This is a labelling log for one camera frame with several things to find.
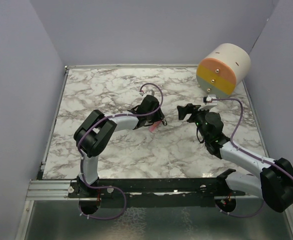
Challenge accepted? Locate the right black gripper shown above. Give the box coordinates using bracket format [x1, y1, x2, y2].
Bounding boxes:
[178, 103, 212, 141]

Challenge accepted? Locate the pink keyring strap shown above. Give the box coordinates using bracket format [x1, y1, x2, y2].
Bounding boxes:
[148, 120, 162, 133]

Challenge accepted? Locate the black head silver key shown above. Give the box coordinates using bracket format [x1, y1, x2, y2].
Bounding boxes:
[161, 118, 168, 126]

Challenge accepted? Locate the cylindrical pastel drawer box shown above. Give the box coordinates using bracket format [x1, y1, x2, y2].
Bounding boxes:
[196, 43, 251, 98]

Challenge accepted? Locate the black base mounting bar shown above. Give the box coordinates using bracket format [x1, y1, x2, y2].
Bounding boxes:
[68, 169, 244, 209]

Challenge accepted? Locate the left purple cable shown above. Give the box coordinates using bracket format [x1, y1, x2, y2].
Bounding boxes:
[76, 82, 165, 221]

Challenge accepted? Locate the purple cable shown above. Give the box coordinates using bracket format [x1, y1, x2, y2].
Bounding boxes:
[76, 82, 165, 221]
[203, 96, 293, 217]

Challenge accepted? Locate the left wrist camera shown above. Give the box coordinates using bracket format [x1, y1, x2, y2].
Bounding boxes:
[139, 89, 155, 96]

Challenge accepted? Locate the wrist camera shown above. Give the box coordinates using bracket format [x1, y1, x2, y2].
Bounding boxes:
[198, 94, 218, 111]
[139, 89, 155, 96]

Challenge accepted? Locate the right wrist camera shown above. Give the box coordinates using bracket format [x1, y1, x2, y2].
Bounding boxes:
[198, 94, 218, 111]

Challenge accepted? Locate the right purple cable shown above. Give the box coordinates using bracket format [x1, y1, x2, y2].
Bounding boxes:
[203, 96, 293, 217]

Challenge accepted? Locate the aluminium table frame rail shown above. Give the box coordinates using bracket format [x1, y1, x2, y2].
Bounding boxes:
[13, 65, 70, 240]

